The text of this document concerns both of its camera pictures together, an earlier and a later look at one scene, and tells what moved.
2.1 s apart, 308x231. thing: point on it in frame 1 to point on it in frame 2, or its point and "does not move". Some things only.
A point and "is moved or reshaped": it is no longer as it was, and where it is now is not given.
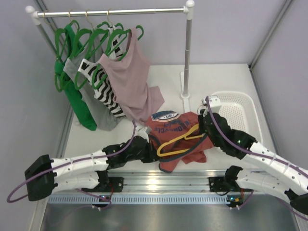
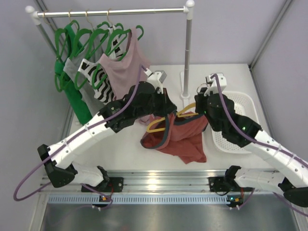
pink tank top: [130, 75] does not move
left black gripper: [151, 150] to [167, 106]
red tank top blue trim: [178, 137] is moved or reshaped
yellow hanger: [185, 136] to [178, 113]
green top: [72, 50] does not move
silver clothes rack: [35, 15] does not move
